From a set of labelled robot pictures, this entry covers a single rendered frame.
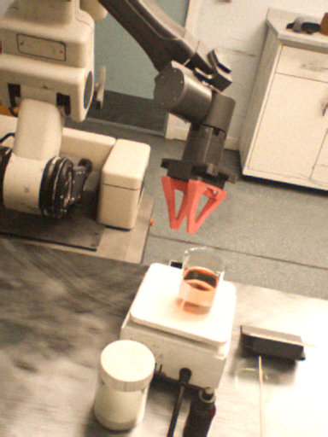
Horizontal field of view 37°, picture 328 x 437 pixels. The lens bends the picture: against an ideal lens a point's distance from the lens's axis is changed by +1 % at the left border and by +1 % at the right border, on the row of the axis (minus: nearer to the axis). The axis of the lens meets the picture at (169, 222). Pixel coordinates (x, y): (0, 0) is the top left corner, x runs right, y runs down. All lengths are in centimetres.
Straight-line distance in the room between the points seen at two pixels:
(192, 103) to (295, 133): 238
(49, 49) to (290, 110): 189
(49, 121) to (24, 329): 78
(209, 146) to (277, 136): 232
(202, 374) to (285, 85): 245
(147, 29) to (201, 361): 46
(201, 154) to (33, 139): 74
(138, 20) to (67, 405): 51
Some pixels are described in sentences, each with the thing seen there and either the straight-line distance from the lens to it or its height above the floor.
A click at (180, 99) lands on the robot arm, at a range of 65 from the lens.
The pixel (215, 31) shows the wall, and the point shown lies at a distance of 344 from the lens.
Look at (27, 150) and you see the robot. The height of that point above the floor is 68.
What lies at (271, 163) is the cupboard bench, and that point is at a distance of 307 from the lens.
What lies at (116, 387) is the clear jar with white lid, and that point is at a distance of 53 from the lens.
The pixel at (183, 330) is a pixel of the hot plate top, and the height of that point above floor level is 84.
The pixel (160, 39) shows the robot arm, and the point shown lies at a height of 109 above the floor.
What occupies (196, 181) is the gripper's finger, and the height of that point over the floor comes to 94.
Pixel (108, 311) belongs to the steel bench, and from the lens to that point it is 72.
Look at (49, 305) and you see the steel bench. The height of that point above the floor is 75.
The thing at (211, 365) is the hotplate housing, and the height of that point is 80.
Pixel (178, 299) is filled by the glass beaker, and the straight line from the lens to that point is 59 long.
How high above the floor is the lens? 122
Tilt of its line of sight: 30 degrees down
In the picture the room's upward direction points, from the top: 12 degrees clockwise
